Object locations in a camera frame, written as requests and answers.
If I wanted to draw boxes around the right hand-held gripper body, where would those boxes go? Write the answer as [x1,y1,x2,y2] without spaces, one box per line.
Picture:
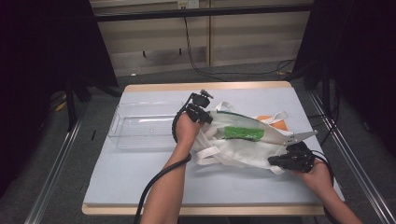
[282,130,318,174]

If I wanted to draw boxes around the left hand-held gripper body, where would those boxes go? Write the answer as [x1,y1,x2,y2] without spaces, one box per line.
[186,89,215,123]

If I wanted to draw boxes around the white printed tote bag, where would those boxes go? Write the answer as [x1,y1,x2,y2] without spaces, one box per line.
[191,101,296,176]

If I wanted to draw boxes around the person's left hand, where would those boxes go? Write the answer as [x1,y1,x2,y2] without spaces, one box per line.
[175,112,204,154]

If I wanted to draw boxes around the person's right hand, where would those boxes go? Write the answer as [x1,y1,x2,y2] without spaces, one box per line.
[292,159,334,196]

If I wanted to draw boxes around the green packet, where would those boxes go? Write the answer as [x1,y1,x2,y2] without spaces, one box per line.
[223,125,266,143]

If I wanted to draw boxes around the clear plastic container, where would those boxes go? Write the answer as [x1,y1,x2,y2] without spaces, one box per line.
[107,101,185,149]

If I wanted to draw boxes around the black horizontal bar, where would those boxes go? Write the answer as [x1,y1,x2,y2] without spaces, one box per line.
[92,3,314,22]

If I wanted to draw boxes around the light blue table mat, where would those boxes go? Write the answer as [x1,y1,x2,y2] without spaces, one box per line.
[83,87,345,207]

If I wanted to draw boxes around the black curtain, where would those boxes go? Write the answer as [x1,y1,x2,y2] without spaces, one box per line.
[292,0,396,157]
[0,0,120,199]

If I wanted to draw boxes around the black metal stand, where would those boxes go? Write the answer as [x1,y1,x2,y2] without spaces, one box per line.
[64,74,92,133]

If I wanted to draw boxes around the right hand-held gripper cable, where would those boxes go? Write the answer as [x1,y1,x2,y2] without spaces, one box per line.
[311,149,341,224]

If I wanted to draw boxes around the black wall cable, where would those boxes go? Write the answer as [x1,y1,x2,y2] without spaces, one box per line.
[183,17,297,82]

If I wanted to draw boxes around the aluminium rail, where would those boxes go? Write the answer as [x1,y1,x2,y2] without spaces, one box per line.
[307,90,396,224]
[23,105,89,224]

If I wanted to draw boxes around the white wall socket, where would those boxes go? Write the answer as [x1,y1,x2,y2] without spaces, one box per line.
[177,0,200,9]

